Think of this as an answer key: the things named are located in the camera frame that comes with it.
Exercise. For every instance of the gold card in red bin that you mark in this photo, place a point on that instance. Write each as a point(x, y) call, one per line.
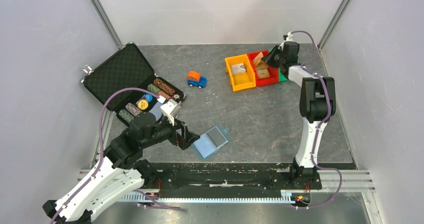
point(261, 65)

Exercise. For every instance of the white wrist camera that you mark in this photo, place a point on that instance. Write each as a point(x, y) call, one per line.
point(169, 108)
point(286, 38)

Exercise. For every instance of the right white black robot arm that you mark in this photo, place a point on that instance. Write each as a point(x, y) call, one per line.
point(317, 104)

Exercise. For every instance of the green storage bin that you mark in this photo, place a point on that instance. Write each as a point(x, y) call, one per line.
point(283, 77)

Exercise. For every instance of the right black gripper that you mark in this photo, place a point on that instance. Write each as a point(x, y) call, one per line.
point(268, 59)

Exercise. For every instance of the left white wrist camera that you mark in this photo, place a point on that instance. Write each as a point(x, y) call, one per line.
point(169, 108)

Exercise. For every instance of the gold VIP card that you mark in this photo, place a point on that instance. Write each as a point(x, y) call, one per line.
point(263, 73)

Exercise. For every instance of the yellow dealer chip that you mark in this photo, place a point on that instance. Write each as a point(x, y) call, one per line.
point(142, 104)

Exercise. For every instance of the white card stack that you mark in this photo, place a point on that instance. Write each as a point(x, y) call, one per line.
point(239, 68)

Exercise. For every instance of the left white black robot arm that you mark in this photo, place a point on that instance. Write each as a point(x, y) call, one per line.
point(119, 170)

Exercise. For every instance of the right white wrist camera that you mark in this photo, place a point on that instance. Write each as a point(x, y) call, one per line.
point(286, 38)

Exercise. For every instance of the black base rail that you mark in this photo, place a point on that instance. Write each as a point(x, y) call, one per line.
point(229, 180)

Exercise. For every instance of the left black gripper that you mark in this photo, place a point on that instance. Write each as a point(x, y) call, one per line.
point(177, 138)

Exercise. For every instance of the red storage bin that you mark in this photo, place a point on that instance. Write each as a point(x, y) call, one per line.
point(274, 72)

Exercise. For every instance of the gold striped card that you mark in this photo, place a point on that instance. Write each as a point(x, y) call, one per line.
point(257, 59)

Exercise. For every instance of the blue orange toy car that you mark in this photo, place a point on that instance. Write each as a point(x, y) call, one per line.
point(194, 79)

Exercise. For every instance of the yellow storage bin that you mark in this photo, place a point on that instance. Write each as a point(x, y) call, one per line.
point(241, 81)

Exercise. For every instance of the blue card holder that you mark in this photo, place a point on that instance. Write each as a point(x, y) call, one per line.
point(211, 141)

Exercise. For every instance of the black poker chip case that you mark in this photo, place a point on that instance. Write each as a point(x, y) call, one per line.
point(128, 67)

